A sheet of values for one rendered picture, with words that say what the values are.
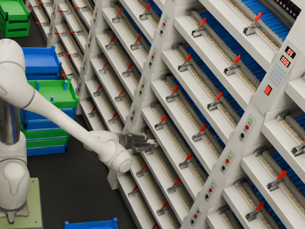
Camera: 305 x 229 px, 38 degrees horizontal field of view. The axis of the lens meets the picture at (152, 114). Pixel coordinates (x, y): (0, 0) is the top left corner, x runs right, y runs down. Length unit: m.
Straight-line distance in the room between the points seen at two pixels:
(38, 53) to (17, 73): 1.24
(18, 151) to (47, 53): 0.98
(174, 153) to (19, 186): 0.76
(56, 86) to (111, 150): 0.95
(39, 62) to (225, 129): 1.56
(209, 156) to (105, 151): 0.46
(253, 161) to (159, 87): 0.70
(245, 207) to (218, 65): 0.58
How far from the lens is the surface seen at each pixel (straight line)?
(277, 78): 1.55
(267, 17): 1.76
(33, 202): 2.41
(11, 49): 1.90
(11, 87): 1.77
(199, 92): 1.94
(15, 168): 2.18
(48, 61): 3.01
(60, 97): 2.73
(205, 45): 1.89
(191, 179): 2.07
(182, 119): 2.06
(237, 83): 1.74
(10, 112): 2.09
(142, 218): 2.57
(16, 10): 3.98
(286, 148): 1.56
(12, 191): 2.19
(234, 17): 1.76
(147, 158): 2.36
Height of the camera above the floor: 2.14
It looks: 38 degrees down
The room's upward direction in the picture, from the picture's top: 21 degrees clockwise
